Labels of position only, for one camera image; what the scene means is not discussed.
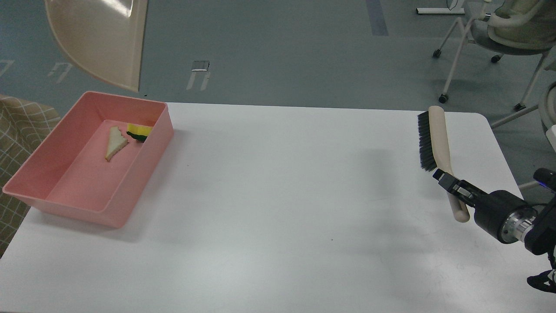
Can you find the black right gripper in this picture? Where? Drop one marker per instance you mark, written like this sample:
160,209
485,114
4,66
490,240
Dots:
500,213

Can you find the beige brush with black bristles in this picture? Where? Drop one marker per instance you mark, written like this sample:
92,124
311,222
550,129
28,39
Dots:
434,150

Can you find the yellow and green sponge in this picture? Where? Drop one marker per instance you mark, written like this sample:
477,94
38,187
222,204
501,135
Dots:
138,132

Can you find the white bread slice piece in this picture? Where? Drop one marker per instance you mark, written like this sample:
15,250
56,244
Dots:
116,143

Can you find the beige plastic dustpan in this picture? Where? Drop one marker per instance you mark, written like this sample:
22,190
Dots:
103,38

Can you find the pink plastic bin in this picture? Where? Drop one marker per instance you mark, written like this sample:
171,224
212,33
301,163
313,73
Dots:
67,175

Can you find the white office chair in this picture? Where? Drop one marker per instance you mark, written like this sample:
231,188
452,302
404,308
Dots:
517,27

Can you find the white table leg base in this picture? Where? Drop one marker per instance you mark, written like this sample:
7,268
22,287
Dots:
422,11

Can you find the metal floor plate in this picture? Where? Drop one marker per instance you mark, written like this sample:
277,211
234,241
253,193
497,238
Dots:
200,65

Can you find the beige checkered cloth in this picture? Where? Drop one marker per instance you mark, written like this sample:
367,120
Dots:
23,126

